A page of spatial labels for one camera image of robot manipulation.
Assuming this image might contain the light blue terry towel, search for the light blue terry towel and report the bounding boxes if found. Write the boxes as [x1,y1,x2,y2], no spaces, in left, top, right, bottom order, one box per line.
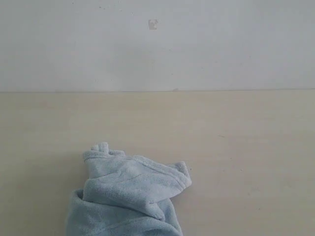
[65,142,191,236]

